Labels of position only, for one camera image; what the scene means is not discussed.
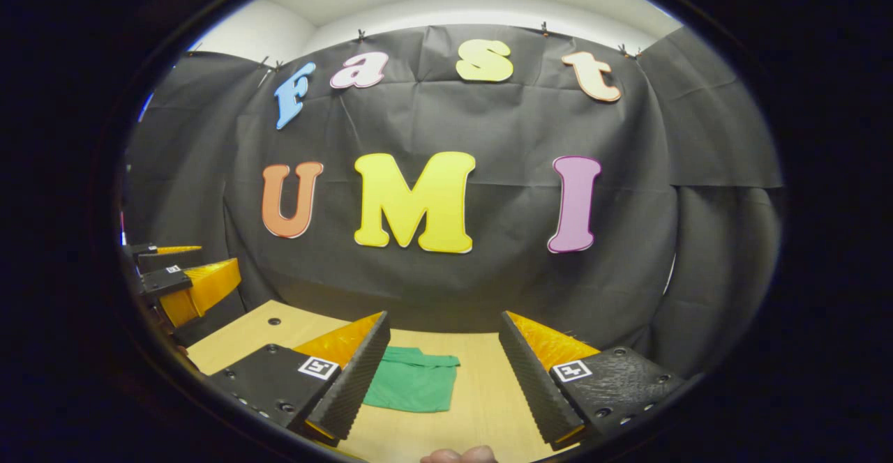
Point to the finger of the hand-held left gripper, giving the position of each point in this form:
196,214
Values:
157,259
164,282

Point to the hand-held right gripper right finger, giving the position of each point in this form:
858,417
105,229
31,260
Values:
534,379

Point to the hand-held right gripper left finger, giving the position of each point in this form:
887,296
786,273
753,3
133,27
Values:
356,379

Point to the green T-shirt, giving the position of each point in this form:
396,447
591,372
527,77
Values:
418,383

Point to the black backdrop cloth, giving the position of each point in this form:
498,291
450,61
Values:
502,121

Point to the row of black cloth clips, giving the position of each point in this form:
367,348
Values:
361,33

